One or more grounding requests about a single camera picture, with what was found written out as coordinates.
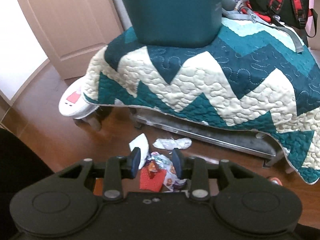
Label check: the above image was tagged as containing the white paper scrap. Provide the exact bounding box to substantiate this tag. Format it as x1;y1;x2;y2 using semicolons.
129;133;149;170

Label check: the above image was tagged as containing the dark teal trash bin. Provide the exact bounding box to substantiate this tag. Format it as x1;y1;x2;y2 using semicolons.
122;0;222;48

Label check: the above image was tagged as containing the colourful printed snack wrapper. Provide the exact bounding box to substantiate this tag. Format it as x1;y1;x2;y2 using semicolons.
147;152;187;191

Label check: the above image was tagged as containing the white crumpled wrapper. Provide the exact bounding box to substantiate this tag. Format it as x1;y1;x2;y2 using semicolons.
153;138;192;151

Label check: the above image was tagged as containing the orange ribbed wrapper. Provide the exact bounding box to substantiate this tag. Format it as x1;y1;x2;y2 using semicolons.
139;167;167;192

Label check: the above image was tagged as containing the teal white chevron quilt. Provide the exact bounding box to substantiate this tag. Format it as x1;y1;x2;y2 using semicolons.
82;18;319;184

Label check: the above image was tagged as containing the light brown wooden door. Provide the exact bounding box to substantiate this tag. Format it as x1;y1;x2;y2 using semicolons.
18;0;123;79

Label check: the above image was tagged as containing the purple grey backpack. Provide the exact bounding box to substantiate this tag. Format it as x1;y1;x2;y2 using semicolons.
222;0;304;53

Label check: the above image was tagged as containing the red black backpack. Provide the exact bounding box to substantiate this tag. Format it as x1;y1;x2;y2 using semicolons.
247;0;318;37

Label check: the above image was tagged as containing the dark metal bed frame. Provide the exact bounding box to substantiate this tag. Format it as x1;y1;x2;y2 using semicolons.
74;106;286;167

